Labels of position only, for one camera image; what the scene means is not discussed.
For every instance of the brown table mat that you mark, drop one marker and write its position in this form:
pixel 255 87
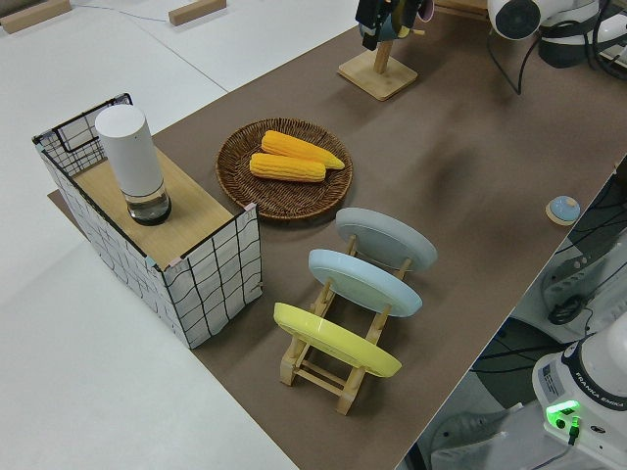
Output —
pixel 465 147

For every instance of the dark blue mug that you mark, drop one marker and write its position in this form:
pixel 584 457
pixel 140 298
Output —
pixel 389 28

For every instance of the blue call bell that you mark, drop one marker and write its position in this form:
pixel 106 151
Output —
pixel 563 209

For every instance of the yellow plate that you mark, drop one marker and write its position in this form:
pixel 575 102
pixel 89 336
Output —
pixel 338 343

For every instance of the yellow corn cob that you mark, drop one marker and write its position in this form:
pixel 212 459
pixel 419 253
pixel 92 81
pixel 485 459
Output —
pixel 289 144
pixel 284 167

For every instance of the light blue plate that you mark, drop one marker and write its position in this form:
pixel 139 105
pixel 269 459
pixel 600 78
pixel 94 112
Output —
pixel 362 284

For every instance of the grey plate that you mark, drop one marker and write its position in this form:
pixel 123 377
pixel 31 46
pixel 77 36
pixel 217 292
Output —
pixel 387 235

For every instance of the wooden plate rack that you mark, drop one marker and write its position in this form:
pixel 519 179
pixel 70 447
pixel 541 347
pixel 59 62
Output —
pixel 313 377

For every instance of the wooden mug tree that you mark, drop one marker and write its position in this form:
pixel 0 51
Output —
pixel 379 76

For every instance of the pink mug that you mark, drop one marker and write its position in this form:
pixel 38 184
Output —
pixel 426 10

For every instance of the wooden block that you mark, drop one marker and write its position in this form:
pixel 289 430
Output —
pixel 34 14
pixel 196 11

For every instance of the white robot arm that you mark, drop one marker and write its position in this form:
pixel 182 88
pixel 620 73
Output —
pixel 514 17
pixel 597 372

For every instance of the brown wicker basket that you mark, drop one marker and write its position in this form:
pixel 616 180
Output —
pixel 294 201

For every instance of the white cylinder bottle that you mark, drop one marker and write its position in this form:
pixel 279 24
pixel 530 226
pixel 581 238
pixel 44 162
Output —
pixel 132 156

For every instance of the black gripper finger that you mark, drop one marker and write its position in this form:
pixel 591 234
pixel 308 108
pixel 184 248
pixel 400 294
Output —
pixel 370 24
pixel 412 10

